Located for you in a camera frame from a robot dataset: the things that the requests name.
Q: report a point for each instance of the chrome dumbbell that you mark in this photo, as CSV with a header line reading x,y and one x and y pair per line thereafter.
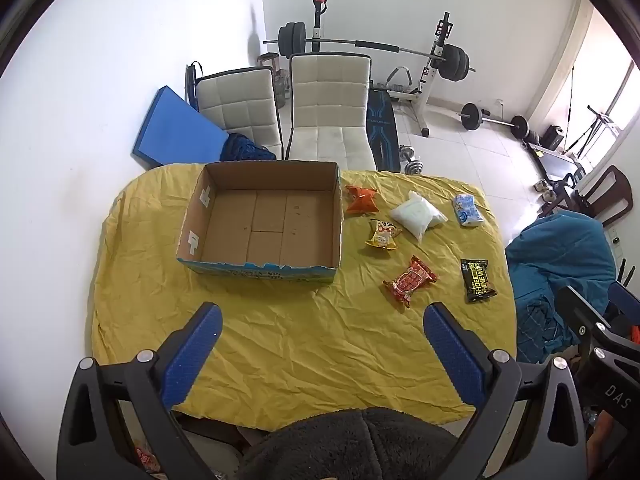
x,y
406,152
414,166

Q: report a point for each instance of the cardboard box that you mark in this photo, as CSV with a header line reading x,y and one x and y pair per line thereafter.
x,y
270,225

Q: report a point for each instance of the grey fleece garment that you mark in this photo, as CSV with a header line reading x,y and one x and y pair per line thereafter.
x,y
350,445

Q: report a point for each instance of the light blue tissue packet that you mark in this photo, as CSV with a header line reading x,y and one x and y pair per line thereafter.
x,y
467,210

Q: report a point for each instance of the black weight bench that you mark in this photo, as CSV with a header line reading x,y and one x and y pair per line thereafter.
x,y
382,130

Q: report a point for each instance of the black speaker box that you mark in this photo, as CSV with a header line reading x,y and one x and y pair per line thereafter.
x,y
553,137

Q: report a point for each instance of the teal cloth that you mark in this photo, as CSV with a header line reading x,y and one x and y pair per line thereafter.
x,y
560,255

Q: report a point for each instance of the plaid shorts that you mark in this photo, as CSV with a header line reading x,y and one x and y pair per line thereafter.
x,y
540,332

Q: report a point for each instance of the black folded frame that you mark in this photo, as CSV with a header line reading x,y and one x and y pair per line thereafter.
x,y
191,85

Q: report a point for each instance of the dark wooden chair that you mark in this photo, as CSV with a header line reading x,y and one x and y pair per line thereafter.
x,y
612,192

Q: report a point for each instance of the short barbell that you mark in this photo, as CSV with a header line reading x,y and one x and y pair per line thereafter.
x,y
495,121

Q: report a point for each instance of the yellow tablecloth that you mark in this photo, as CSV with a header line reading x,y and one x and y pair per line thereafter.
x,y
300,340

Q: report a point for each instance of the treadmill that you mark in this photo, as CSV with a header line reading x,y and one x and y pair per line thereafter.
x,y
555,160

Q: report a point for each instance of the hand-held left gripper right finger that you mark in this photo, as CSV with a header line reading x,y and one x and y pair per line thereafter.
x,y
452,355

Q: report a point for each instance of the long barbell with plates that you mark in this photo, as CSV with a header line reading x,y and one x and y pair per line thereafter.
x,y
375,47

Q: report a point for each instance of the grey ab trainer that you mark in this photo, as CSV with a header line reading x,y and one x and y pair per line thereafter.
x,y
400,80

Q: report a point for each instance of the dark blue cloth bag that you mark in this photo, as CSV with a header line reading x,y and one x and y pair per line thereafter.
x,y
245,149

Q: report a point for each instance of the yellow snack packet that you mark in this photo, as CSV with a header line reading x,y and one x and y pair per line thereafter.
x,y
382,235

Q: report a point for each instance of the brown stool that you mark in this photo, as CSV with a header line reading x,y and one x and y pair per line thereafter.
x,y
268,59

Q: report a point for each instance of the orange snack packet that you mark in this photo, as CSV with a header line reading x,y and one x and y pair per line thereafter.
x,y
361,200

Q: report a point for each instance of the red snack packet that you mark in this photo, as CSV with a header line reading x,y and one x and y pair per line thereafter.
x,y
410,282

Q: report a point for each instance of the metal bowl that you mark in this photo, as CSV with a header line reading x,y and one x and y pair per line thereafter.
x,y
549,193
540,185

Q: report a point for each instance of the tall white padded chair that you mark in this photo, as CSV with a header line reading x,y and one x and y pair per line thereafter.
x,y
325,105

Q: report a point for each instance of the black wipes packet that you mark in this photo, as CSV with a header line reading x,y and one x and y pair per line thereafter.
x,y
477,280

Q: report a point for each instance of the person's right forearm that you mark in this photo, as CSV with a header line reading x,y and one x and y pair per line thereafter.
x,y
600,445

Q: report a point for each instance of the low white padded chair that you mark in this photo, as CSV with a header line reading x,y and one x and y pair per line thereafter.
x,y
240,105

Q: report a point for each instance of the white barbell rack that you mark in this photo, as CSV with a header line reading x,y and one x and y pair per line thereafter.
x,y
425,95

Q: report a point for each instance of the red printed packet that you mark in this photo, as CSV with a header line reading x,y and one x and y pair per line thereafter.
x,y
146,462

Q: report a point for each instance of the black tripod stand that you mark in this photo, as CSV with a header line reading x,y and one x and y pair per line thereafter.
x,y
597,125

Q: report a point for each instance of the white powder pouch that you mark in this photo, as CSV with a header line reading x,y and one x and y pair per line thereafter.
x,y
417,215

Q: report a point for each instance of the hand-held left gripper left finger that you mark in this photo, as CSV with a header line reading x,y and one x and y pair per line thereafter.
x,y
192,355

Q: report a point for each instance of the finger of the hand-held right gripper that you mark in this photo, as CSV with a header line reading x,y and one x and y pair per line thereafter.
x,y
627,302
582,317

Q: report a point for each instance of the blue foam mat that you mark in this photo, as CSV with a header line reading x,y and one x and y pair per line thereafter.
x,y
175,130

